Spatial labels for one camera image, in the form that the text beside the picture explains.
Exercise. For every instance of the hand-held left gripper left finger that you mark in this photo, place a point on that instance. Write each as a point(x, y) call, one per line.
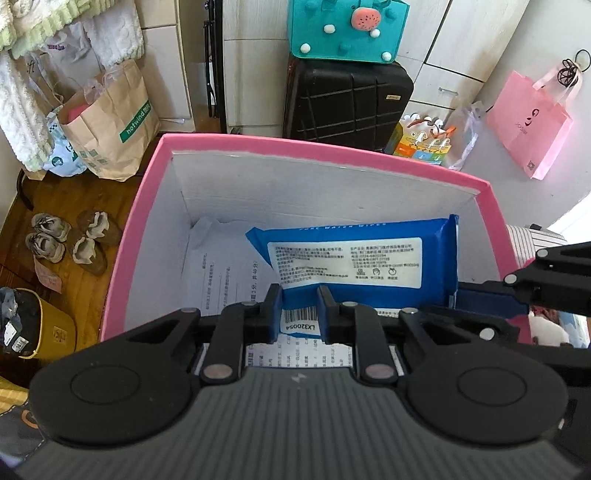
point(273, 318)

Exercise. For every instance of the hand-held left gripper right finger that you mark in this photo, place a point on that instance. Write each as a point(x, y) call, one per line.
point(327, 318)

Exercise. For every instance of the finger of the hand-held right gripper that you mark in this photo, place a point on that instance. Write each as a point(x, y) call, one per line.
point(489, 302)
point(568, 360)

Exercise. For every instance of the dark blue wet wipes pack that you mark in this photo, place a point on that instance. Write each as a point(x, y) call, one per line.
point(346, 258)

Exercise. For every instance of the pink storage box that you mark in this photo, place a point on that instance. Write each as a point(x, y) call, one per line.
point(141, 230)

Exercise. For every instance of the striped tablecloth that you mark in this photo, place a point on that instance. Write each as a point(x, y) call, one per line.
point(526, 244)

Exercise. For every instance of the printed paper sheet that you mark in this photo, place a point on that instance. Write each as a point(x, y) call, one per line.
point(217, 267)

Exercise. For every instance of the clear plastic bag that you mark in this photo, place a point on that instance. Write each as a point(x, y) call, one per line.
point(464, 134)

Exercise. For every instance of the pack of drink bottles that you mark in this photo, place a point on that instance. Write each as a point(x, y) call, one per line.
point(415, 147)

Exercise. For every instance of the pink shopping bag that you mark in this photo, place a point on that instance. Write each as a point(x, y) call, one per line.
point(526, 124)

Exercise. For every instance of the black suitcase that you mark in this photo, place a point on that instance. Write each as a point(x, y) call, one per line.
point(341, 101)

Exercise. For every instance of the yellow trash bin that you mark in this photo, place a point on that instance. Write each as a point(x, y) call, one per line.
point(51, 323)

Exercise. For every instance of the pink paper slip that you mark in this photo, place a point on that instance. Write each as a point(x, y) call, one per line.
point(48, 277)

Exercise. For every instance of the grey sneaker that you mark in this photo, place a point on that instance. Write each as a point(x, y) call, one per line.
point(44, 244)
point(51, 224)

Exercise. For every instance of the white wardrobe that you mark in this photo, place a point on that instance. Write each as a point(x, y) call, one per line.
point(258, 69)

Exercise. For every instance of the black tripod stand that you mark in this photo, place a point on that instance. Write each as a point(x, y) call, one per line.
point(217, 69)

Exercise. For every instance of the large brown paper bag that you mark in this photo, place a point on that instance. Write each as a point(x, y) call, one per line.
point(115, 115)

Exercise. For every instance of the blue white plastic bag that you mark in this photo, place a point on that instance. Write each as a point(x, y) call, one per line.
point(60, 157)

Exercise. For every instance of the yellow blanket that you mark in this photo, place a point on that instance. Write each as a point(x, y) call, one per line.
point(11, 392)

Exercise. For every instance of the beige wooden cabinet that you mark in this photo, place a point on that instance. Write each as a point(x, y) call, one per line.
point(166, 60)

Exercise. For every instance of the teal felt bag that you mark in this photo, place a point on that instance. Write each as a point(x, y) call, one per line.
point(323, 27)

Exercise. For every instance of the small brown paper bag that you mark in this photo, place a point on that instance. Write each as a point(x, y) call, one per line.
point(44, 90)

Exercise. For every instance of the white green fleece robe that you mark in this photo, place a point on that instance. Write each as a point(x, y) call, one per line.
point(18, 115)

